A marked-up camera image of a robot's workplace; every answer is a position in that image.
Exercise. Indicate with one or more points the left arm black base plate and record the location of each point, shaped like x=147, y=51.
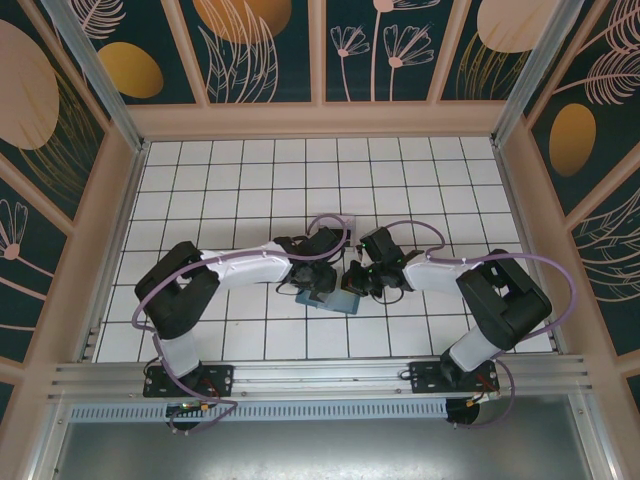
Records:
x=220, y=375

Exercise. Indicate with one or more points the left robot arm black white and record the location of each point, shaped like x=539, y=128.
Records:
x=170, y=295

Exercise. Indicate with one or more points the aluminium mounting rail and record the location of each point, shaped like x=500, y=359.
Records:
x=320, y=375

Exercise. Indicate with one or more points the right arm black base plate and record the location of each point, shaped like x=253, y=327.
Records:
x=425, y=377

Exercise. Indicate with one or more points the grey metal sheet panel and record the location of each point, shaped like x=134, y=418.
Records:
x=320, y=450

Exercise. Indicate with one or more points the aluminium frame post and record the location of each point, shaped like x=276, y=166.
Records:
x=100, y=85
x=530, y=70

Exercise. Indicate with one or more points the white credit card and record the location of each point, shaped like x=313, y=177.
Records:
x=350, y=219

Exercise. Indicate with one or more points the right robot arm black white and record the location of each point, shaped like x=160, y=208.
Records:
x=500, y=305

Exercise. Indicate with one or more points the small controller circuit board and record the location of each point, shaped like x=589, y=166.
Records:
x=187, y=407

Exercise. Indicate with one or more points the teal card holder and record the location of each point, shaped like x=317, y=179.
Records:
x=345, y=302

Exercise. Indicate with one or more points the aluminium side rail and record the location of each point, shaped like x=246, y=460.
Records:
x=121, y=240
x=517, y=240

